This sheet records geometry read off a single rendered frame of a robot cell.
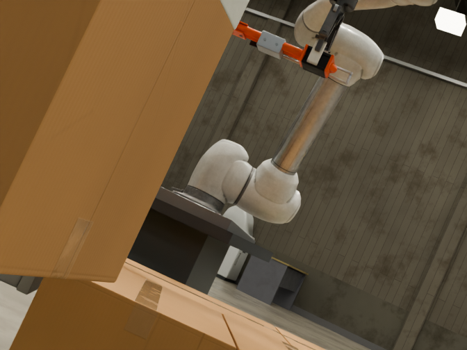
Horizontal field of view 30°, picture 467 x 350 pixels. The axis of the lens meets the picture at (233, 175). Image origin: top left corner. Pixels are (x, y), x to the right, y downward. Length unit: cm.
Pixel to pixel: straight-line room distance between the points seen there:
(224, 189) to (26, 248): 234
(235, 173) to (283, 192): 19
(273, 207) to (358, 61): 60
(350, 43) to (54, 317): 161
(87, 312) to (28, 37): 105
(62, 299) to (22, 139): 104
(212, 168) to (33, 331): 149
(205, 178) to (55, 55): 240
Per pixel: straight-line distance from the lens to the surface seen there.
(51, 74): 71
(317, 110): 303
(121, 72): 81
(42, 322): 173
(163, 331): 171
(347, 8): 247
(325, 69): 238
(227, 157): 310
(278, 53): 241
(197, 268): 303
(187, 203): 300
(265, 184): 309
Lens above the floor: 73
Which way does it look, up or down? 4 degrees up
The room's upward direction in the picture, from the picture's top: 25 degrees clockwise
